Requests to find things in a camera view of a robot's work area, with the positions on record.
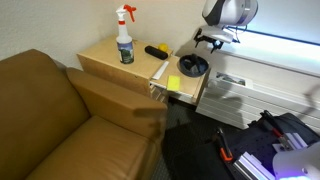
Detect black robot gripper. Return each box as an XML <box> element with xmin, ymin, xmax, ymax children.
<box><xmin>193</xmin><ymin>26</ymin><xmax>235</xmax><ymax>51</ymax></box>

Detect dark grey black socks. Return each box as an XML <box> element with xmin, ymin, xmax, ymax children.
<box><xmin>181</xmin><ymin>54</ymin><xmax>205</xmax><ymax>75</ymax></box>

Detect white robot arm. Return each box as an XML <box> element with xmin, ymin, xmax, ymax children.
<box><xmin>194</xmin><ymin>0</ymin><xmax>258</xmax><ymax>51</ymax></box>

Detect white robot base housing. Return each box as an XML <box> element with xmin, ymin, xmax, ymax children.
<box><xmin>272</xmin><ymin>142</ymin><xmax>320</xmax><ymax>180</ymax></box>

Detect dark blue bowl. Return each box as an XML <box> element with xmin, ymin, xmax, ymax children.
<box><xmin>178</xmin><ymin>54</ymin><xmax>209</xmax><ymax>78</ymax></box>

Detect yellow ball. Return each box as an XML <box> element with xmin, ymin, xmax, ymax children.
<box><xmin>158</xmin><ymin>43</ymin><xmax>168</xmax><ymax>52</ymax></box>

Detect yellow sticky note pad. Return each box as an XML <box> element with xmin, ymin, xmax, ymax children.
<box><xmin>167</xmin><ymin>75</ymin><xmax>180</xmax><ymax>91</ymax></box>

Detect white paper strip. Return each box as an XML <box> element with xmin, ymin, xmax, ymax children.
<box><xmin>152</xmin><ymin>61</ymin><xmax>169</xmax><ymax>80</ymax></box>

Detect light wooden side table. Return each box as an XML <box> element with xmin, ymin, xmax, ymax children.
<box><xmin>77</xmin><ymin>35</ymin><xmax>204</xmax><ymax>105</ymax></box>

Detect white spray bottle red trigger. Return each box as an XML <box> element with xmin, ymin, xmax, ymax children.
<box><xmin>116</xmin><ymin>4</ymin><xmax>136</xmax><ymax>64</ymax></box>

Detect orange black clamp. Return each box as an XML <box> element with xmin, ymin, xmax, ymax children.
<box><xmin>216</xmin><ymin>128</ymin><xmax>233</xmax><ymax>162</ymax></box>

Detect red black clamp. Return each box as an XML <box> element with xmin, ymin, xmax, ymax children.
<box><xmin>260</xmin><ymin>110</ymin><xmax>292</xmax><ymax>150</ymax></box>

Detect brown leather sofa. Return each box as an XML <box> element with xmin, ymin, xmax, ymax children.
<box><xmin>0</xmin><ymin>49</ymin><xmax>167</xmax><ymax>180</ymax></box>

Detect white wall heater unit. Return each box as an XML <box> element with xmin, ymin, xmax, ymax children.
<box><xmin>196</xmin><ymin>70</ymin><xmax>320</xmax><ymax>133</ymax></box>

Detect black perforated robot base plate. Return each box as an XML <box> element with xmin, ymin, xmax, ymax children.
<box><xmin>213</xmin><ymin>113</ymin><xmax>320</xmax><ymax>180</ymax></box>

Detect aluminium extrusion rail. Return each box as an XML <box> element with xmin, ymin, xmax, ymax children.
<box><xmin>233</xmin><ymin>152</ymin><xmax>275</xmax><ymax>180</ymax></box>

